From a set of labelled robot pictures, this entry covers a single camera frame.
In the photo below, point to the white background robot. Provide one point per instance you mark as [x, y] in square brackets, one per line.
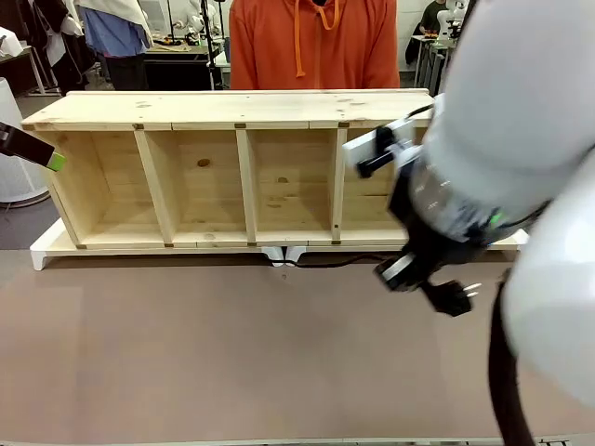
[453, 18]

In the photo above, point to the pine wooden shelf unit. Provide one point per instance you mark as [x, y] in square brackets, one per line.
[209, 107]

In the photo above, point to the hanging white and dark coats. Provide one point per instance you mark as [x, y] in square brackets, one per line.
[56, 37]

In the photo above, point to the person in green shirt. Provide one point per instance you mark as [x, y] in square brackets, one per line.
[432, 16]

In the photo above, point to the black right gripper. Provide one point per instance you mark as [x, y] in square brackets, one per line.
[427, 241]

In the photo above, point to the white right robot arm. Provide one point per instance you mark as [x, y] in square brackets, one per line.
[534, 116]

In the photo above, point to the black tripod stand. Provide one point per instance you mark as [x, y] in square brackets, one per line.
[211, 42]

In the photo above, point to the person in blue shirt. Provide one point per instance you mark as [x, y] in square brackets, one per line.
[118, 32]

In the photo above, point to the white metal background table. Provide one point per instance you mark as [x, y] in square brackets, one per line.
[427, 56]

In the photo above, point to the person in orange hoodie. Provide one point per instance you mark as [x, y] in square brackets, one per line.
[316, 51]

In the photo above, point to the black background work table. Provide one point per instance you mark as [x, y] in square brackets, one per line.
[176, 65]

